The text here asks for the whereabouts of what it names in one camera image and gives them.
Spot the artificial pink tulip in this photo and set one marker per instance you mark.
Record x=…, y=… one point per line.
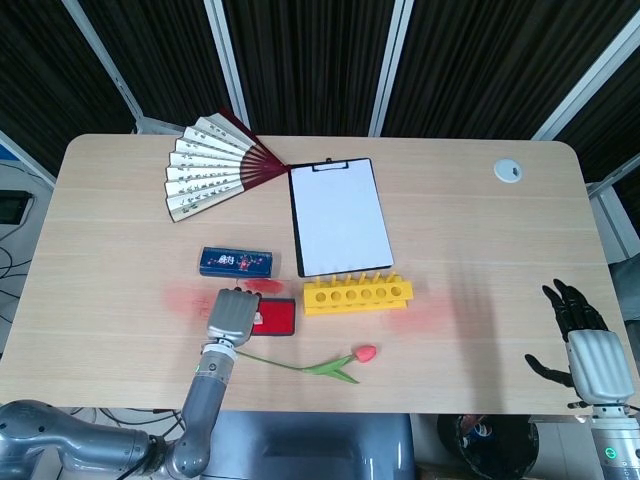
x=366, y=353

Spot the white stamp with red base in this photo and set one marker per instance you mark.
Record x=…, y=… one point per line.
x=257, y=317

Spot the blue patterned rectangular box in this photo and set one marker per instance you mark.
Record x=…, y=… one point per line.
x=236, y=262

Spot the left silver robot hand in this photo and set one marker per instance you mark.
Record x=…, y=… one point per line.
x=232, y=315

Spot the grey robot torso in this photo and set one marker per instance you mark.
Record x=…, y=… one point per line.
x=310, y=445

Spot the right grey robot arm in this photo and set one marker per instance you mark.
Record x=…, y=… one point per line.
x=617, y=445

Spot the folding paper fan maroon ribs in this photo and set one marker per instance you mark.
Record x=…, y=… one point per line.
x=205, y=170

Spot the black waste bin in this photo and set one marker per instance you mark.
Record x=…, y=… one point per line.
x=485, y=450

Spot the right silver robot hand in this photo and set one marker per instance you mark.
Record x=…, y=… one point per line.
x=597, y=357

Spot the black clipboard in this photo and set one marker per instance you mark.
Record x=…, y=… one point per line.
x=295, y=225

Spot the red ink pad clear lid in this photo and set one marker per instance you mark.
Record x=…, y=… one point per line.
x=276, y=317

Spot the white paper sheet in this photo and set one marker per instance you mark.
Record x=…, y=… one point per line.
x=340, y=220

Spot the white partition post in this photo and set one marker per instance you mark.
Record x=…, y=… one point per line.
x=585, y=80
x=392, y=65
x=100, y=60
x=226, y=55

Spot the yellow test tube rack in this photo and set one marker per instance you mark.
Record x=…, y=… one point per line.
x=357, y=295

